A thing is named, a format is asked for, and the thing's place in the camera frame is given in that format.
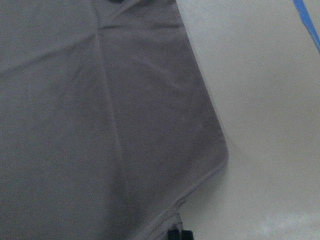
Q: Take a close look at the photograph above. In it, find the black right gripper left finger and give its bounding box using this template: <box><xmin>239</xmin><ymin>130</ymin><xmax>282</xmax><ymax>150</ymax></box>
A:
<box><xmin>167</xmin><ymin>229</ymin><xmax>181</xmax><ymax>240</ymax></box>

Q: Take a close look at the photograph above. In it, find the brown t-shirt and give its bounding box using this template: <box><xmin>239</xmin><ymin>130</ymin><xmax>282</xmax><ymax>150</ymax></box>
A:
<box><xmin>0</xmin><ymin>0</ymin><xmax>228</xmax><ymax>240</ymax></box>

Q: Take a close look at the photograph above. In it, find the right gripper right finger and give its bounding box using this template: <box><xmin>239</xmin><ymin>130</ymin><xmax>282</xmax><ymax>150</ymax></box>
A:
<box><xmin>181</xmin><ymin>230</ymin><xmax>193</xmax><ymax>240</ymax></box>

